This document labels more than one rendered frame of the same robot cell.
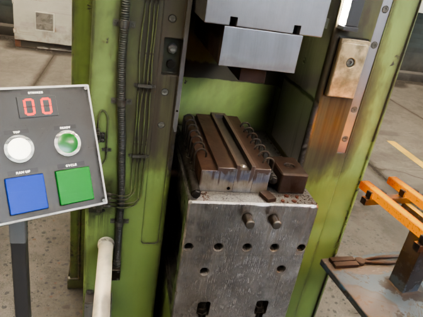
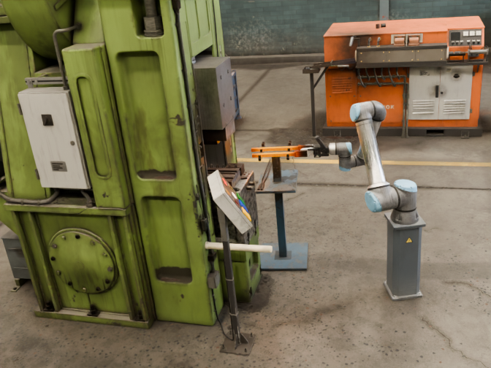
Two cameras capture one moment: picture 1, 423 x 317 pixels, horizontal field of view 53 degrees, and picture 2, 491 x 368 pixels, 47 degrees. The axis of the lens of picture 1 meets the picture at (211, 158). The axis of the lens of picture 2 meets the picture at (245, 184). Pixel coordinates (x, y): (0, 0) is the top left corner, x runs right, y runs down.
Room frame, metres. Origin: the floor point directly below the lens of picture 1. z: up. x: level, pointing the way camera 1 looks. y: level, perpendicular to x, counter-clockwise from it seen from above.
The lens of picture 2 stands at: (-0.89, 2.90, 2.52)
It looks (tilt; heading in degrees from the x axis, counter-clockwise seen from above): 24 degrees down; 302
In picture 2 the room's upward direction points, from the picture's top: 6 degrees counter-clockwise
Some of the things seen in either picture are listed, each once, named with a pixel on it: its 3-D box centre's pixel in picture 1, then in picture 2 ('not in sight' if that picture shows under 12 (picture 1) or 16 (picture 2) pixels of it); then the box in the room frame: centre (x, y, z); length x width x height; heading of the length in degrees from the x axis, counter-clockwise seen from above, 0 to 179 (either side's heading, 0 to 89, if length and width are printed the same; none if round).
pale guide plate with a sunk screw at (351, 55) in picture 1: (347, 68); not in sight; (1.26, -0.35, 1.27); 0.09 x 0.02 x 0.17; 104
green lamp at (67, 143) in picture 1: (67, 143); not in sight; (0.83, 0.32, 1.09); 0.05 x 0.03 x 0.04; 104
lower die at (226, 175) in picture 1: (220, 146); (207, 177); (1.26, -0.02, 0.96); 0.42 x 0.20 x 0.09; 14
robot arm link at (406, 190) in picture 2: not in sight; (404, 194); (0.02, -0.54, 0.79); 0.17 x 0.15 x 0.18; 45
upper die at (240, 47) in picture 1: (240, 34); (200, 128); (1.26, -0.02, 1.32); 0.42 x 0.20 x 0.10; 14
